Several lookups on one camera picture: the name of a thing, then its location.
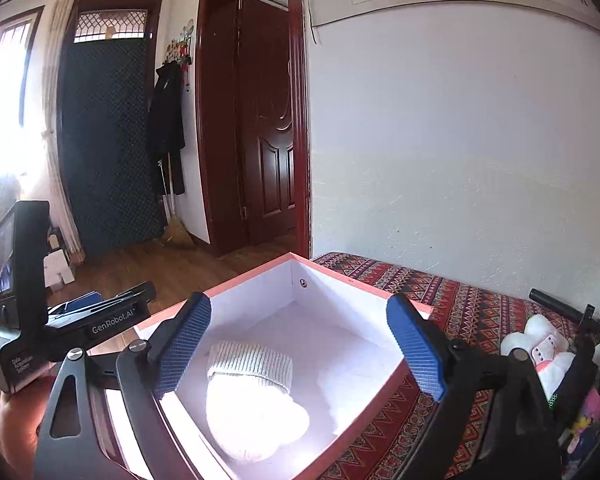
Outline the white plush bunny toy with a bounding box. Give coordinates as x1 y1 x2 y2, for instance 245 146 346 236
501 314 576 400

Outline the red patterned bed cloth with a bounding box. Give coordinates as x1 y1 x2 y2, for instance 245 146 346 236
312 251 600 480

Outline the white knit beanie hat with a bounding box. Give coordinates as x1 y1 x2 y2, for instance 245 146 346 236
206 340 310 464

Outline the pink white storage box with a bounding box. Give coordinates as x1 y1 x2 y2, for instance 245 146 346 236
101 251 434 480

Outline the straw broom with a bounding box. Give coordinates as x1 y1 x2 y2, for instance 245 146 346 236
161 155 195 249

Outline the dark red wooden door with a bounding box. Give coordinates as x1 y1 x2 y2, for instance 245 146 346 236
238 0 296 244

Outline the beige window curtain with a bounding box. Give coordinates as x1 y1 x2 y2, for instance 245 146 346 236
42 0 85 264

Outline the black hanging coat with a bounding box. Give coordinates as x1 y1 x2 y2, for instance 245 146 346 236
146 61 185 195

